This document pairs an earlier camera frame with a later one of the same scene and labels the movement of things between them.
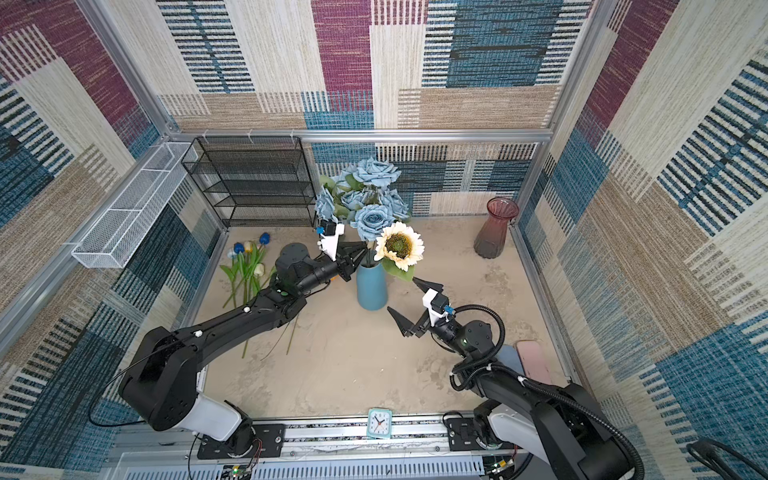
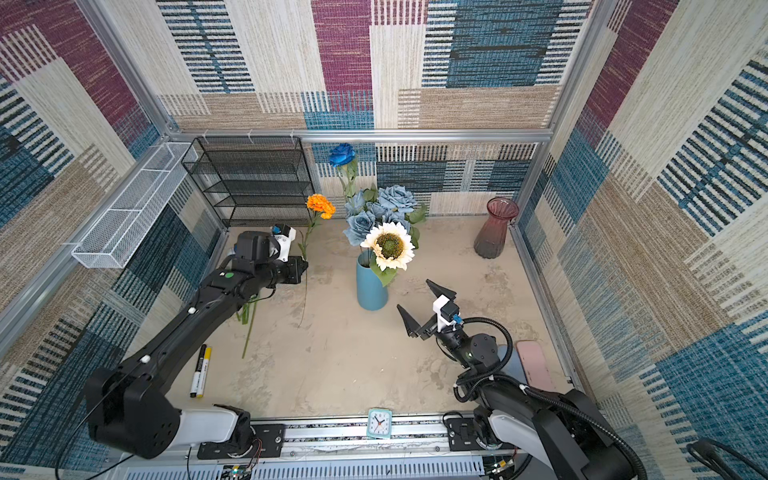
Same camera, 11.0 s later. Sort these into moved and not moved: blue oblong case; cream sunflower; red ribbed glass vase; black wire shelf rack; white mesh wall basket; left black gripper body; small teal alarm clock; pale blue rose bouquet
Moved: left black gripper body; cream sunflower; pale blue rose bouquet
Not moved: white mesh wall basket; black wire shelf rack; red ribbed glass vase; blue oblong case; small teal alarm clock
